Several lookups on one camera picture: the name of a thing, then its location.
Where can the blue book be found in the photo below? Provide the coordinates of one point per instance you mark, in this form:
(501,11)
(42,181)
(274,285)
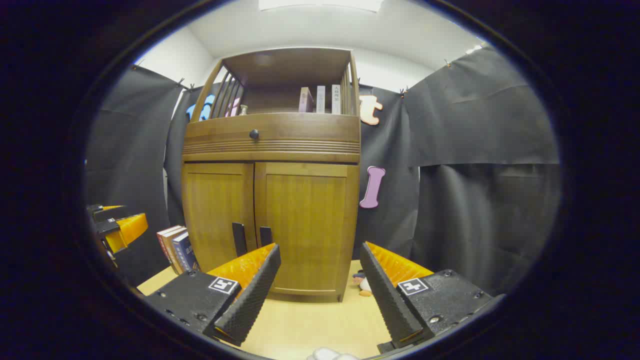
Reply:
(186,252)

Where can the red book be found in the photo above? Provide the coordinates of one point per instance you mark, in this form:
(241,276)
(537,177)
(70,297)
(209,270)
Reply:
(164,242)

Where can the white book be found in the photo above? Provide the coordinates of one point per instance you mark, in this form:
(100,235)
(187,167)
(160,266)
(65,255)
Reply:
(336,99)
(320,99)

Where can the wooden double-door shoe cabinet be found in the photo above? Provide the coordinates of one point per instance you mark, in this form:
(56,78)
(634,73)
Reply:
(300,145)

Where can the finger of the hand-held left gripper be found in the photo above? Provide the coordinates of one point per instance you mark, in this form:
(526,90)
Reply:
(105,211)
(131,227)

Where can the black backdrop cloth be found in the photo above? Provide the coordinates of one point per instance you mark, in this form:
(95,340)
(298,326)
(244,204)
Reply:
(475,125)

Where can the round black drawer knob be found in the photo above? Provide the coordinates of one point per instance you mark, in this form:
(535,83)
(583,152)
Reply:
(254,134)

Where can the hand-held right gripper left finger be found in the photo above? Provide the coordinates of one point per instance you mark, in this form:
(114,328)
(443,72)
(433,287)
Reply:
(255,295)

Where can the small plush toy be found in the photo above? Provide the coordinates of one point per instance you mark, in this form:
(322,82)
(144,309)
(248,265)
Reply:
(362,285)

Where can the brown book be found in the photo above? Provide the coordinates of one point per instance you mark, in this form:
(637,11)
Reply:
(172,250)

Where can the wooden shoe cabinet door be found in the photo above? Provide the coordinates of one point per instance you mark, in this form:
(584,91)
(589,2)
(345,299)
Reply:
(215,215)
(310,220)

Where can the ceiling light panel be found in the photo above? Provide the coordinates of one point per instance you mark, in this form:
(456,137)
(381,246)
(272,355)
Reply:
(320,4)
(476,49)

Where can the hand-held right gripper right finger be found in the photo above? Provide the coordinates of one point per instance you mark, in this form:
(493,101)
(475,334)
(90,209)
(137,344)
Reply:
(387,300)

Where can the purple book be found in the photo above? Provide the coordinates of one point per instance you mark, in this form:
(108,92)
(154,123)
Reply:
(306,100)

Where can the wooden cabinet drawer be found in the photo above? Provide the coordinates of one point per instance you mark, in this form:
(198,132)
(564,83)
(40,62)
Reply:
(300,127)

